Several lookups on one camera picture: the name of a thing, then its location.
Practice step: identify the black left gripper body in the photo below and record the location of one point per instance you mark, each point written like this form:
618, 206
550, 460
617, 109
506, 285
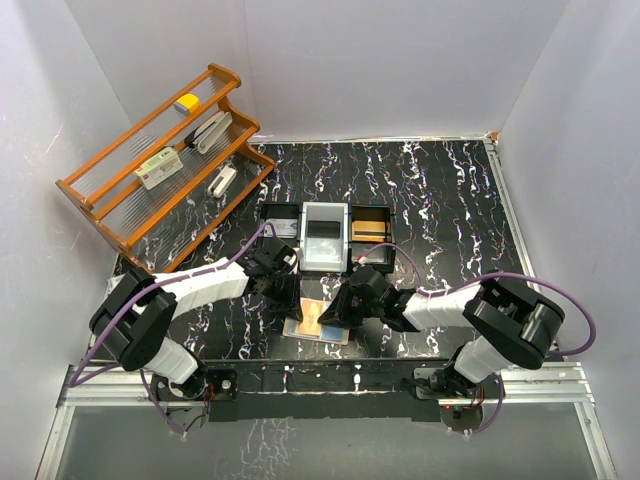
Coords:
277, 278

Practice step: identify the small white stapler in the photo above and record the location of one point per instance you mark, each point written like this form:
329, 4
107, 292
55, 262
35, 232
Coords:
222, 181

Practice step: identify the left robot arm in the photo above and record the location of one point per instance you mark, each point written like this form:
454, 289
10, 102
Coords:
133, 321

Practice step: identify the white staples box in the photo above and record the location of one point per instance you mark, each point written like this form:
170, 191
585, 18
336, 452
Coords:
159, 167

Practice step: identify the white black stapler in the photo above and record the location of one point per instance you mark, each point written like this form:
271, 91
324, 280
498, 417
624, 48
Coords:
204, 137

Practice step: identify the white tray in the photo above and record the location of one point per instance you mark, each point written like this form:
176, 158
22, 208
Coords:
324, 237

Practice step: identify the black right tray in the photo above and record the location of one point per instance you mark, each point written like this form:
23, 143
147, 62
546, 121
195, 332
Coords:
382, 258

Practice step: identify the beige leather card holder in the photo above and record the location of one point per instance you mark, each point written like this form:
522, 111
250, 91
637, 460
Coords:
329, 334

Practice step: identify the silver card in left tray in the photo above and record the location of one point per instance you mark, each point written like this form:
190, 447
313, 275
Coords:
285, 228

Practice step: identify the yellow white tape measure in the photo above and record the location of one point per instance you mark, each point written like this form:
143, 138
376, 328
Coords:
187, 104

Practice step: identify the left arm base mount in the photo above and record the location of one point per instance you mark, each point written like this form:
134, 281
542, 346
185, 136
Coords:
205, 385

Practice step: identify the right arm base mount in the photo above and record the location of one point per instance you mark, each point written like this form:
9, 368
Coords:
439, 383

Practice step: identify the black tray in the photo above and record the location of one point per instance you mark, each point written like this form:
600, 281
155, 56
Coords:
282, 210
382, 258

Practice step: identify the orange wooden shelf rack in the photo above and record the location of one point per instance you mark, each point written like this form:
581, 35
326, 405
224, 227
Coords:
163, 186

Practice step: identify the aluminium frame rail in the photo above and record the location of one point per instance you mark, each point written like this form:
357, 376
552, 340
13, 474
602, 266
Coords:
330, 420

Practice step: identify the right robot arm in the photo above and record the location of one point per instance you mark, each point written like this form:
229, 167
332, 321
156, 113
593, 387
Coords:
515, 324

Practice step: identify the black left tray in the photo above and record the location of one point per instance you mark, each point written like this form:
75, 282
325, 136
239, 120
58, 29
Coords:
282, 210

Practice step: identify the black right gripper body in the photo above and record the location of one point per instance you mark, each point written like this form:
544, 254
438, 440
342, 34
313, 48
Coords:
369, 309

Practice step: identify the white printed paper sheet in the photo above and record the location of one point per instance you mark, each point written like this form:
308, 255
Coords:
112, 283

